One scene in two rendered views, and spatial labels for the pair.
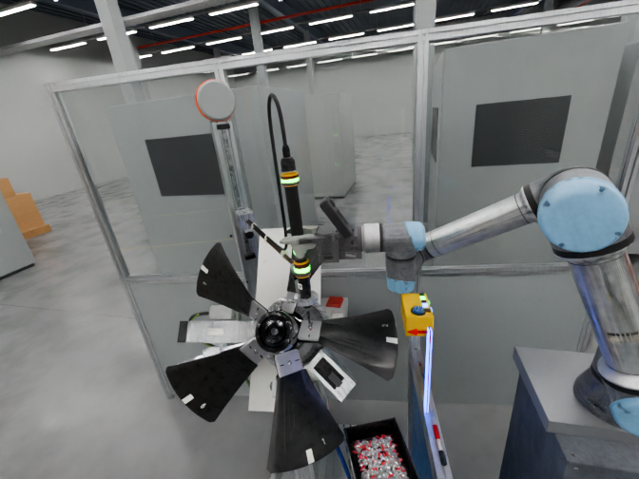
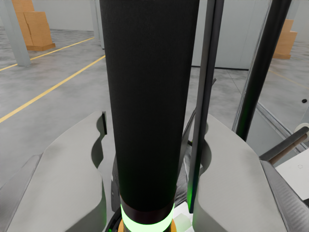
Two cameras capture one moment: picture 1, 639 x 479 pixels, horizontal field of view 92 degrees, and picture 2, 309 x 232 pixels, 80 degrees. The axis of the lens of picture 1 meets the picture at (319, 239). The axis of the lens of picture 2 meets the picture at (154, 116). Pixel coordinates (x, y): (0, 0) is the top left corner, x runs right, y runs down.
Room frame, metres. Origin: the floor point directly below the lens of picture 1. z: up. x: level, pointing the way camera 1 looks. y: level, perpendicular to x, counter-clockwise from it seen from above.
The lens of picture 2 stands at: (0.75, -0.02, 1.56)
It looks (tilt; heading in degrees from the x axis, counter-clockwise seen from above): 31 degrees down; 80
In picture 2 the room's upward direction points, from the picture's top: 2 degrees clockwise
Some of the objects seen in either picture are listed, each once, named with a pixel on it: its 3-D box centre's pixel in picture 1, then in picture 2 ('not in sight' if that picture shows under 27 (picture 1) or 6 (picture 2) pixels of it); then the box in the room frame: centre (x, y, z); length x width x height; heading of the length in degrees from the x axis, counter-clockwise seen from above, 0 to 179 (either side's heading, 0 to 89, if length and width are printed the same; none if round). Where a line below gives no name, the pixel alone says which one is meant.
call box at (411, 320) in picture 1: (416, 315); not in sight; (0.99, -0.35, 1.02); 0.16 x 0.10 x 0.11; 170
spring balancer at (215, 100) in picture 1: (216, 101); not in sight; (1.41, 0.37, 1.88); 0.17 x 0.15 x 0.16; 80
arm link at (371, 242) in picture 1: (370, 237); not in sight; (0.73, -0.13, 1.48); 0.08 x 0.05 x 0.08; 170
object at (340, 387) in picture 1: (333, 373); not in sight; (0.78, 0.00, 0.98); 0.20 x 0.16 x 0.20; 170
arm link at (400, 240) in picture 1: (401, 238); not in sight; (0.72, -0.21, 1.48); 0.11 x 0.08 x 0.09; 80
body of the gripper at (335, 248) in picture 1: (338, 241); not in sight; (0.75, -0.05, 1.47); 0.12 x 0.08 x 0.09; 80
